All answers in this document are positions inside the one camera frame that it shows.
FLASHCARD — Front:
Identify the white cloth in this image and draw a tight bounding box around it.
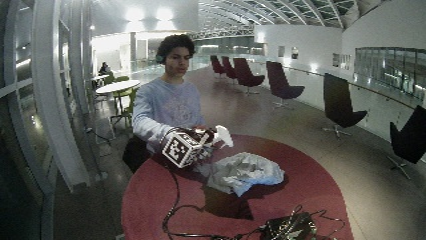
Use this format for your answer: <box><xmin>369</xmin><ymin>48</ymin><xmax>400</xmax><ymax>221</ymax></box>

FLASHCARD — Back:
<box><xmin>195</xmin><ymin>125</ymin><xmax>287</xmax><ymax>198</ymax></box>

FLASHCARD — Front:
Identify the white marker cube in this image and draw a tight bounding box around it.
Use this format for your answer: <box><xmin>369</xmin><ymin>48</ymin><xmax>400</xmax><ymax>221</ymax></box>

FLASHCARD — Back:
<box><xmin>160</xmin><ymin>127</ymin><xmax>211</xmax><ymax>169</ymax></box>

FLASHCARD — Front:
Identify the the person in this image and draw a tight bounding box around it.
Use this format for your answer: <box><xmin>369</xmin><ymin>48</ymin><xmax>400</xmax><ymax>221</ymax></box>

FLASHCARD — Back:
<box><xmin>131</xmin><ymin>33</ymin><xmax>211</xmax><ymax>155</ymax></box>

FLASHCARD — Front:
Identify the dark red swivel chair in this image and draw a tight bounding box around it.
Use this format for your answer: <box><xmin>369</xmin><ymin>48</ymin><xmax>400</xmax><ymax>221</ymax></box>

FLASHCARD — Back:
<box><xmin>209</xmin><ymin>55</ymin><xmax>227</xmax><ymax>80</ymax></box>
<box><xmin>386</xmin><ymin>104</ymin><xmax>426</xmax><ymax>180</ymax></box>
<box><xmin>322</xmin><ymin>72</ymin><xmax>369</xmax><ymax>140</ymax></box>
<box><xmin>265</xmin><ymin>60</ymin><xmax>307</xmax><ymax>110</ymax></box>
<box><xmin>221</xmin><ymin>55</ymin><xmax>240</xmax><ymax>82</ymax></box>
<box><xmin>232</xmin><ymin>57</ymin><xmax>267</xmax><ymax>95</ymax></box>

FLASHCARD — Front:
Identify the white round table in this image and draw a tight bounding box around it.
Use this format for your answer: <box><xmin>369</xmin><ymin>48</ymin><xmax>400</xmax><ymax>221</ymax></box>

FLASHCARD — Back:
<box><xmin>95</xmin><ymin>79</ymin><xmax>143</xmax><ymax>116</ymax></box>

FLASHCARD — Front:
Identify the black electronics box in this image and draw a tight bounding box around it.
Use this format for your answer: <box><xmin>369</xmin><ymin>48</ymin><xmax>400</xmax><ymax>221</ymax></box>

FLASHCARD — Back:
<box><xmin>264</xmin><ymin>212</ymin><xmax>320</xmax><ymax>240</ymax></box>

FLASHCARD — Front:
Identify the white slanted column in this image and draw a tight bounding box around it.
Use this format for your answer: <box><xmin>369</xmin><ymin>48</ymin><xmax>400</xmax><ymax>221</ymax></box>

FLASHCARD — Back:
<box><xmin>30</xmin><ymin>0</ymin><xmax>94</xmax><ymax>194</ymax></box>

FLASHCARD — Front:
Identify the black glove cable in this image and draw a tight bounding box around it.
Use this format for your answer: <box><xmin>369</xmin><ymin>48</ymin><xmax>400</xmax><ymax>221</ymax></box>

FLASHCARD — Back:
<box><xmin>161</xmin><ymin>161</ymin><xmax>269</xmax><ymax>240</ymax></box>

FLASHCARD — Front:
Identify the thin black cable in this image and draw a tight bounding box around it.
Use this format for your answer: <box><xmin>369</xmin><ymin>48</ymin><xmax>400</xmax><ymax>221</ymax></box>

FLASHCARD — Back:
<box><xmin>289</xmin><ymin>204</ymin><xmax>348</xmax><ymax>238</ymax></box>

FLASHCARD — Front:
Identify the group of wall pictures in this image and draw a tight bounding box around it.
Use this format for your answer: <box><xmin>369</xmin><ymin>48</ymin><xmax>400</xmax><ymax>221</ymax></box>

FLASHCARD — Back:
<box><xmin>332</xmin><ymin>52</ymin><xmax>353</xmax><ymax>71</ymax></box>

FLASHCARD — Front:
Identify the large wall window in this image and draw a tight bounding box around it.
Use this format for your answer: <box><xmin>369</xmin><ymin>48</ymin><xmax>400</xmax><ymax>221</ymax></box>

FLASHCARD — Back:
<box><xmin>353</xmin><ymin>46</ymin><xmax>426</xmax><ymax>102</ymax></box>

